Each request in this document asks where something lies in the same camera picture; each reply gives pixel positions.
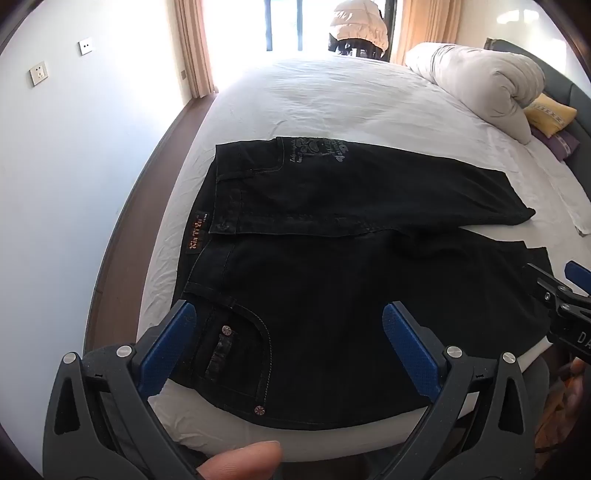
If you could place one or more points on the beige puffer jacket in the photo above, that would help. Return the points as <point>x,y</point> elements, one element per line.
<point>360,25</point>

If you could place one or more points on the dark chair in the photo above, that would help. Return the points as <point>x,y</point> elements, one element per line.
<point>353,48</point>

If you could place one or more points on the purple pillow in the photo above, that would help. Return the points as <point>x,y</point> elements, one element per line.
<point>561,143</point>

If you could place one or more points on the white wall socket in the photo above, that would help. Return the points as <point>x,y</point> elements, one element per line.
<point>39,74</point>

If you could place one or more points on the rolled white duvet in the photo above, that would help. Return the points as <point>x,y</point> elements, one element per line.
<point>471,78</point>

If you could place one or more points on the black denim pants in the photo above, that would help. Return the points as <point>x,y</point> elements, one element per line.
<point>323,277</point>

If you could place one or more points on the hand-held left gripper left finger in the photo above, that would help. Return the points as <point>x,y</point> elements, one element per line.
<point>171,346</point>

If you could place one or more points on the yellow patterned pillow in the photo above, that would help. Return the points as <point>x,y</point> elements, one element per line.
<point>551,113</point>

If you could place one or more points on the grey padded headboard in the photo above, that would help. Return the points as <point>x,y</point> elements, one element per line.
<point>579,99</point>

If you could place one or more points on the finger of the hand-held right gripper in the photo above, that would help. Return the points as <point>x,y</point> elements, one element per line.
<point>579,277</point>
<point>549,281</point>

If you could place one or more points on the bed with white sheet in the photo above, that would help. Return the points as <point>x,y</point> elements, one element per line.
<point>346,101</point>

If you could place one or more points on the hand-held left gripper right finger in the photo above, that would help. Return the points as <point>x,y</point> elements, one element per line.
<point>411,346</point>

